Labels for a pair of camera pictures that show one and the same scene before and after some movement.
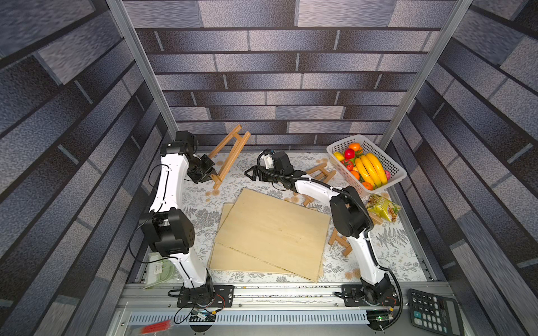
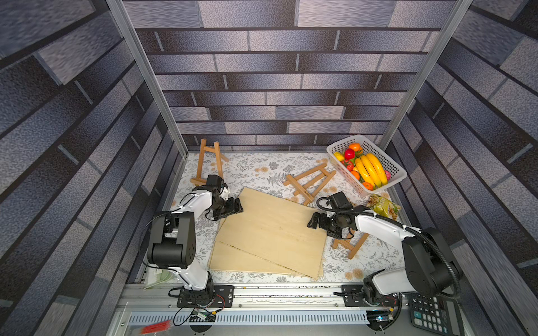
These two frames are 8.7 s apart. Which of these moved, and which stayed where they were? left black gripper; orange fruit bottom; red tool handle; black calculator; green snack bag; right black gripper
Moved: right black gripper; left black gripper
Stayed: green snack bag; black calculator; red tool handle; orange fruit bottom
